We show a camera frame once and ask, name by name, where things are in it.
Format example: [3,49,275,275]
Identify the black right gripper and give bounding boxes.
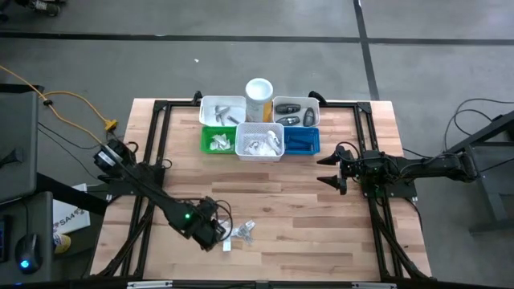
[316,144,365,197]

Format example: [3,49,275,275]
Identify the grey side desk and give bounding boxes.
[0,83,55,283]

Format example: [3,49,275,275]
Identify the white cardboard box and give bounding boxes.
[52,183,92,235]

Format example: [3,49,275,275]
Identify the yellow cable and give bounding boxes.
[0,65,118,145]

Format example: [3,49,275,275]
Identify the white solid plastic bin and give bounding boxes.
[272,96,321,128]
[198,95,247,128]

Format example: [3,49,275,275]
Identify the black floor cable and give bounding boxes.
[443,97,514,152]

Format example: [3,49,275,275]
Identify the green plastic basket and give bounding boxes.
[199,125,239,156]

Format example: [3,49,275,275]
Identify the blue plastic basket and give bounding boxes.
[283,126,321,157]

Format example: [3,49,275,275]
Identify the printed bandage packet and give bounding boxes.
[234,220,257,246]

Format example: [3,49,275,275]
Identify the large clear bag white contents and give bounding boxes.
[263,129,283,157]

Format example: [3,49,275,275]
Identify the white translucent plastic bag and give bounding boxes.
[243,137,268,157]

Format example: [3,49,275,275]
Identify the yellow and white cup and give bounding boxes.
[53,233,72,255]

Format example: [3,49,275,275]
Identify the black oblong toiletry item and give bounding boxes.
[275,103,302,115]
[275,115,301,127]
[302,106,316,128]

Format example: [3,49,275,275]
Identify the black metal stand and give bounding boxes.
[443,109,514,234]

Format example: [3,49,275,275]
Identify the black computer mouse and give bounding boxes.
[14,233,43,275]

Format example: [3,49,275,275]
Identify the black table frame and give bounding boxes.
[91,90,431,283]

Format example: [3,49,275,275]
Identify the silver aluminium bracket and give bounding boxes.
[127,280,174,289]
[352,281,397,289]

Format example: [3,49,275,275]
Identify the white perforated plastic basket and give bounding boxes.
[235,121,286,163]

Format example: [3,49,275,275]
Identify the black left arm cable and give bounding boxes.
[207,197,235,242]

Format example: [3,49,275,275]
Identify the white canister yellow label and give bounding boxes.
[244,77,275,124]

